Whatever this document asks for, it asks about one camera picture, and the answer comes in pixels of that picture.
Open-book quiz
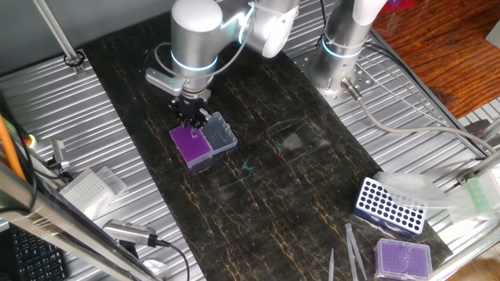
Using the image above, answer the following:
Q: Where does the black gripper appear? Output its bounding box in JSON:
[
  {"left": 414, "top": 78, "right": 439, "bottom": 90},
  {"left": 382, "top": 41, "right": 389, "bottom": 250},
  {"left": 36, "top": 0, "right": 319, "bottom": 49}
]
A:
[{"left": 169, "top": 95, "right": 213, "bottom": 131}]

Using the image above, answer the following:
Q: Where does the purple pipette tip holder box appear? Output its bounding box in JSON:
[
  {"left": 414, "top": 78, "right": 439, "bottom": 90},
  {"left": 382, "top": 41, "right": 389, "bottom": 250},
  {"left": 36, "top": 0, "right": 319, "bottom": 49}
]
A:
[{"left": 169, "top": 112, "right": 238, "bottom": 169}]

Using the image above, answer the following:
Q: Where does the white pipette tip box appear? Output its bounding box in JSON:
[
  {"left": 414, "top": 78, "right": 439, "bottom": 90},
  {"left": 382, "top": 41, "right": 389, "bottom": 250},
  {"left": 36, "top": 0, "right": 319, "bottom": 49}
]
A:
[{"left": 58, "top": 165, "right": 129, "bottom": 221}]

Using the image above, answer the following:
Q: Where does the closed purple pipette tip box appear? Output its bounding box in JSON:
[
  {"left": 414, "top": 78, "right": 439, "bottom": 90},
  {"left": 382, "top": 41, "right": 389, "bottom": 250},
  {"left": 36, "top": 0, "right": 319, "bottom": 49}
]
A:
[{"left": 373, "top": 237, "right": 434, "bottom": 281}]

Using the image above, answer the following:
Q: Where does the green pipette tip box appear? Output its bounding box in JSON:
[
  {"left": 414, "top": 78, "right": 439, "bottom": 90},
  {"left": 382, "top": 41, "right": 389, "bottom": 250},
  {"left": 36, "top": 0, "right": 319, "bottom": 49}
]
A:
[{"left": 448, "top": 162, "right": 500, "bottom": 226}]

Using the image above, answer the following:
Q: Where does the dark marble pattern mat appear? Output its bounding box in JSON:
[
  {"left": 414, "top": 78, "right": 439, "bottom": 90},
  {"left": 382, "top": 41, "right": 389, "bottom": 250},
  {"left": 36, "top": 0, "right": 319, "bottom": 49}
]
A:
[{"left": 81, "top": 9, "right": 455, "bottom": 281}]

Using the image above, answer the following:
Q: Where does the orange rod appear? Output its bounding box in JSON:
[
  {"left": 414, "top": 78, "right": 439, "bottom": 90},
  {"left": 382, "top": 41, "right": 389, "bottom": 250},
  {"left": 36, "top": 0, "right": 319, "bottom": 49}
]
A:
[{"left": 0, "top": 114, "right": 27, "bottom": 181}]

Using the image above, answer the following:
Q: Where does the black keyboard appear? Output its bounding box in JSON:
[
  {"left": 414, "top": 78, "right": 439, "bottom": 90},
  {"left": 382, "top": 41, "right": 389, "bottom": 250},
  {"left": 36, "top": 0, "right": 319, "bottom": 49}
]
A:
[{"left": 7, "top": 228, "right": 70, "bottom": 281}]

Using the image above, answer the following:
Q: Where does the dark blue object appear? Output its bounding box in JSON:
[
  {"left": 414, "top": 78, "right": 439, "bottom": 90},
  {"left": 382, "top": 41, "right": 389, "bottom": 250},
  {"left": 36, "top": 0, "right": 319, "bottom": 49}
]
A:
[{"left": 352, "top": 176, "right": 427, "bottom": 238}]

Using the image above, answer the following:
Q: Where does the red plastic object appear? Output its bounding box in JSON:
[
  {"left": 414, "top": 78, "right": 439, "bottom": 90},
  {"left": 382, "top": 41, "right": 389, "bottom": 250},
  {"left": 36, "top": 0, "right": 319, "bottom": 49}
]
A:
[{"left": 380, "top": 0, "right": 416, "bottom": 13}]

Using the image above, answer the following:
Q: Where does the dark flat device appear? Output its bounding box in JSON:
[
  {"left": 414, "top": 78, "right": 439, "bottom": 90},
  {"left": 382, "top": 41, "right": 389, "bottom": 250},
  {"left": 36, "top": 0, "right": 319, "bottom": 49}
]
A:
[{"left": 462, "top": 119, "right": 493, "bottom": 136}]

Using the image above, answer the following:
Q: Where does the grey flat object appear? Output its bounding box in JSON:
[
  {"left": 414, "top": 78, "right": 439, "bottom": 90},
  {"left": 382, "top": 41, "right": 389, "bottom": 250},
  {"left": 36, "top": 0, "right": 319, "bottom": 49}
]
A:
[{"left": 484, "top": 19, "right": 500, "bottom": 50}]

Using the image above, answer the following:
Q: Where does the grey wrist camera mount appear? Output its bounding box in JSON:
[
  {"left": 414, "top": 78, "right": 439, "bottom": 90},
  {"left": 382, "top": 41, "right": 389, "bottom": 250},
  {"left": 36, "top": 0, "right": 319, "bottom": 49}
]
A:
[{"left": 145, "top": 67, "right": 188, "bottom": 98}]

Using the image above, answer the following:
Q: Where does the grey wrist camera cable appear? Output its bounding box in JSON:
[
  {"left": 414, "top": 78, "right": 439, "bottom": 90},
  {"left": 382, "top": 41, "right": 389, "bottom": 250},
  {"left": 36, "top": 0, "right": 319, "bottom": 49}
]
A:
[{"left": 153, "top": 3, "right": 255, "bottom": 79}]

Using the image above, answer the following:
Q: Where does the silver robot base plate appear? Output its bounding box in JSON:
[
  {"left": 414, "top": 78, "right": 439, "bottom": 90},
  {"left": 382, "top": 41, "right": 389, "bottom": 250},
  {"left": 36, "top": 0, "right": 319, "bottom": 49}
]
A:
[{"left": 291, "top": 46, "right": 376, "bottom": 108}]

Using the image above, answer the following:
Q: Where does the silver ridged camera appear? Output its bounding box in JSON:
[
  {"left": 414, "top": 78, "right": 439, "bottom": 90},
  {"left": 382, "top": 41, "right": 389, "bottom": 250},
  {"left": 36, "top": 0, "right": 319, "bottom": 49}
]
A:
[{"left": 102, "top": 218, "right": 160, "bottom": 261}]

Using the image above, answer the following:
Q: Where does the grey metal clamp bracket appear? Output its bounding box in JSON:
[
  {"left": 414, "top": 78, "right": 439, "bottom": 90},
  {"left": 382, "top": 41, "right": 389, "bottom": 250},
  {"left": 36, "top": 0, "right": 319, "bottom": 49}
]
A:
[{"left": 52, "top": 139, "right": 71, "bottom": 171}]

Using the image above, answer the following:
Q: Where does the black ring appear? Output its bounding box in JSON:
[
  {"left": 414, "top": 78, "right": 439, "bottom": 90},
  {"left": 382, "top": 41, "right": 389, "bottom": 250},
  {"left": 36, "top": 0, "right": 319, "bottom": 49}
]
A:
[{"left": 63, "top": 50, "right": 86, "bottom": 68}]

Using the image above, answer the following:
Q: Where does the black cable loop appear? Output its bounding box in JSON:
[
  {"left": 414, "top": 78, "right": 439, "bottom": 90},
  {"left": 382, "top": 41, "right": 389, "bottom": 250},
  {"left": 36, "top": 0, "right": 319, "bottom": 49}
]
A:
[{"left": 37, "top": 158, "right": 75, "bottom": 183}]

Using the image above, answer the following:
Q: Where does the black camera cable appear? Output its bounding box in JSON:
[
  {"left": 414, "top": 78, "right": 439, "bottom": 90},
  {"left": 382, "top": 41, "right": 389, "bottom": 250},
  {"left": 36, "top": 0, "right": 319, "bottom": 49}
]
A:
[{"left": 155, "top": 238, "right": 191, "bottom": 281}]

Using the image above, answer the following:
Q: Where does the silver camera pole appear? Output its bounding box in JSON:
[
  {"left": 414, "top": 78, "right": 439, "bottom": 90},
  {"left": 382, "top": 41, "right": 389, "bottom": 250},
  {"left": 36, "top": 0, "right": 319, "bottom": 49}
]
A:
[{"left": 32, "top": 0, "right": 87, "bottom": 76}]

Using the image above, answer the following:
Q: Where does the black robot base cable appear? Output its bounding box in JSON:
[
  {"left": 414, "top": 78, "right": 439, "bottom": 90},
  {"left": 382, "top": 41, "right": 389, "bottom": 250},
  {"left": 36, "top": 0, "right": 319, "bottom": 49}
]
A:
[{"left": 316, "top": 0, "right": 330, "bottom": 47}]

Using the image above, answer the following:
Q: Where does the wrapped metal frame bar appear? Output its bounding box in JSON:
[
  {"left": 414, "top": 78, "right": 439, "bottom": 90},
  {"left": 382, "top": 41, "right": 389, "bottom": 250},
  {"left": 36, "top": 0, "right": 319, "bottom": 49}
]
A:
[{"left": 0, "top": 160, "right": 163, "bottom": 281}]

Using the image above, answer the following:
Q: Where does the thick black cable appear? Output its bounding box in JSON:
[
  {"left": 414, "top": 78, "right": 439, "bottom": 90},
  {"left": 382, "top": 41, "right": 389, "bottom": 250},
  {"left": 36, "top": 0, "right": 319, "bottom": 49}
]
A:
[{"left": 0, "top": 91, "right": 38, "bottom": 215}]

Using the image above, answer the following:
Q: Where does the grey hose cable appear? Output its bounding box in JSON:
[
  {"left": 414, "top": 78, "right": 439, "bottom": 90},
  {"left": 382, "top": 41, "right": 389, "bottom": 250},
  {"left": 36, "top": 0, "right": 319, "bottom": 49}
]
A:
[{"left": 340, "top": 76, "right": 499, "bottom": 154}]

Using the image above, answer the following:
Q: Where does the aluminium frame rail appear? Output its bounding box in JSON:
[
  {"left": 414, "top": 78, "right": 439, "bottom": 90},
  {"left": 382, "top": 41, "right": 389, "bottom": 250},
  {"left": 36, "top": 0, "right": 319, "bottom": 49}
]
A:
[{"left": 455, "top": 150, "right": 500, "bottom": 187}]

